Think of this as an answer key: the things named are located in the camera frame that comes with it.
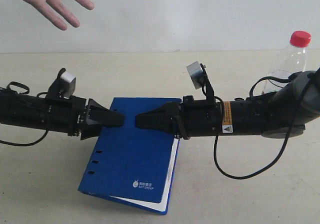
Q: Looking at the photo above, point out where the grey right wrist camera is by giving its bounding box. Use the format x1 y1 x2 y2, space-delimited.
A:
186 61 215 101

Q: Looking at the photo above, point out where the clear water bottle red label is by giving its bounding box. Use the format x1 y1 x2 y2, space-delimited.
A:
267 30 312 79

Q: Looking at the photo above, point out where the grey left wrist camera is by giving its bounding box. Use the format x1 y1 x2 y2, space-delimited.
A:
46 67 76 99

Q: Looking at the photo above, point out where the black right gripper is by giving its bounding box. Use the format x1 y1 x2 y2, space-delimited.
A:
135 95 223 140

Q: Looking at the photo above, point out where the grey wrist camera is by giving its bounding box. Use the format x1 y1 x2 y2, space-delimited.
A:
46 67 76 99
186 61 215 101

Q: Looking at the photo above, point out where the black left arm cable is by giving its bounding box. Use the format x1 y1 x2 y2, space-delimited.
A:
0 81 50 147

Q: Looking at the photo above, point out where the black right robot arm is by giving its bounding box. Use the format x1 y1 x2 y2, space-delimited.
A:
135 70 320 140

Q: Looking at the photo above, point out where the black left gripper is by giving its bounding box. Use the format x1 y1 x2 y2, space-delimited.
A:
44 95 125 141

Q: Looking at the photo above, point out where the blue ring binder notebook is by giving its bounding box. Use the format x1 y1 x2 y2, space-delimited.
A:
78 97 181 215

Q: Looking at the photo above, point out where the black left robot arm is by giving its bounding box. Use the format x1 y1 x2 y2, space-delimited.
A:
0 89 125 140

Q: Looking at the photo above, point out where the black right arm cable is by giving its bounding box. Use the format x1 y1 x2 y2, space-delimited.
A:
213 66 320 180

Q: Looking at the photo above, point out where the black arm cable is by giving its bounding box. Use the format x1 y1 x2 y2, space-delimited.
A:
213 66 320 180
0 81 50 147

